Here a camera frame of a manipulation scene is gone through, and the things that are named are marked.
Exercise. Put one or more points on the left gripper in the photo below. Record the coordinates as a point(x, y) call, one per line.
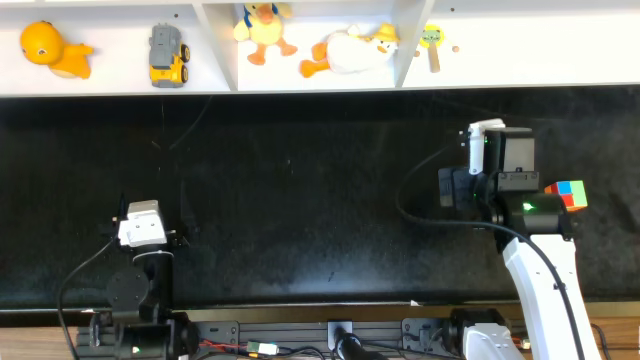
point(176, 239)

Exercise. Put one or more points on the yellow rubber duck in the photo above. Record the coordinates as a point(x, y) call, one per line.
point(50, 50)

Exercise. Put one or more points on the yellow and green rattle drum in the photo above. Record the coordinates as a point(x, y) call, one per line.
point(432, 40)

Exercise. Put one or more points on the many-coloured puzzle cube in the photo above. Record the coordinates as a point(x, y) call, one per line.
point(572, 195)

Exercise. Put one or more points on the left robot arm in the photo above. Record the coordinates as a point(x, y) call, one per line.
point(145, 300)

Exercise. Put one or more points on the grey and yellow toy truck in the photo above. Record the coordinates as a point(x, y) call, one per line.
point(167, 57)

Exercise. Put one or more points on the yellow plush duck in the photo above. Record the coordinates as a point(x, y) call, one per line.
point(265, 32)

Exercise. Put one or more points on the white plush goose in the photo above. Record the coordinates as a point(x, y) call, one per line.
point(355, 52)

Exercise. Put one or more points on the white shelf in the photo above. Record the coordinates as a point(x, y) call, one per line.
point(525, 55)

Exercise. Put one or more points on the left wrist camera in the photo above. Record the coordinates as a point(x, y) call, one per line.
point(142, 225)

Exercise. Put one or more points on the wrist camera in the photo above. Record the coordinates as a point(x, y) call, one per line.
point(142, 225)
point(477, 150)

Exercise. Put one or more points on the mounting rail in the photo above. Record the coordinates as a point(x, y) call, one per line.
point(300, 340)

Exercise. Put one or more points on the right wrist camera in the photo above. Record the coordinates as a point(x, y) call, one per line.
point(477, 150)

